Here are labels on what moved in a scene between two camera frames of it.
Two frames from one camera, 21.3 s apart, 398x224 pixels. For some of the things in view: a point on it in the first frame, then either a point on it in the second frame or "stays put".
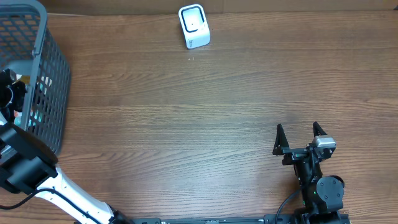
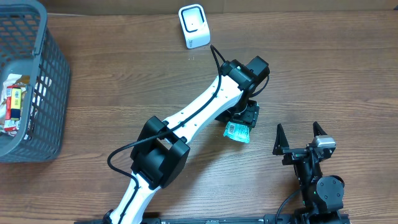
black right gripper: x=292 y=155 stays put
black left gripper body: x=13 y=99 to x=244 y=109
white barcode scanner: x=194 y=26 stays put
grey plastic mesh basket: x=28 y=47 stays put
